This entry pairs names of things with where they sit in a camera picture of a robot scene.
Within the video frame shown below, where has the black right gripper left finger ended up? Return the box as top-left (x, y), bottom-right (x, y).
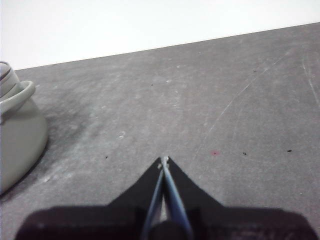
top-left (14, 156), bottom-right (166, 240)

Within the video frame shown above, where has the pale green electric pot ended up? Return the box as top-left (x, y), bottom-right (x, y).
top-left (0, 65), bottom-right (49, 196)

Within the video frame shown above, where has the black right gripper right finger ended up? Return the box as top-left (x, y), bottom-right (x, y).
top-left (165, 156), bottom-right (320, 240)

